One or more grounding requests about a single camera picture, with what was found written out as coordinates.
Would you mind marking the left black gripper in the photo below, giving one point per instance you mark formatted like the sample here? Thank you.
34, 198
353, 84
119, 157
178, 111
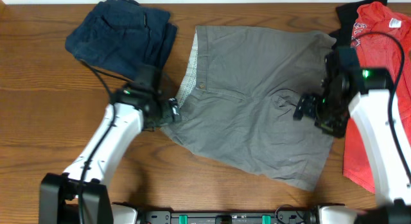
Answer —
171, 110

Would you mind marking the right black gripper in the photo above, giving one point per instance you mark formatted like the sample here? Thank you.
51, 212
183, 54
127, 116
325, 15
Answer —
307, 106

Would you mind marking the grey shorts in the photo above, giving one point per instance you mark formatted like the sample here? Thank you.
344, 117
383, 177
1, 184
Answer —
237, 99

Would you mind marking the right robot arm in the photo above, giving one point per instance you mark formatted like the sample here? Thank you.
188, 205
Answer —
368, 97

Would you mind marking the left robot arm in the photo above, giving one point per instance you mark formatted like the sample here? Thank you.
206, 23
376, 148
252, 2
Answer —
80, 193

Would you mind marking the folded navy blue jeans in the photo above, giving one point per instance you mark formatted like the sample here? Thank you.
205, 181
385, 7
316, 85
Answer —
123, 37

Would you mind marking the red t-shirt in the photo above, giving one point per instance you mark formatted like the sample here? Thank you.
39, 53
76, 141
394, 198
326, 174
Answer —
376, 34

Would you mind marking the black garment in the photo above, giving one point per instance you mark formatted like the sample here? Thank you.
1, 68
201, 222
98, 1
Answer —
347, 15

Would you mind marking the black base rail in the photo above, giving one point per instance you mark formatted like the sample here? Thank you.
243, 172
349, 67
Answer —
281, 216

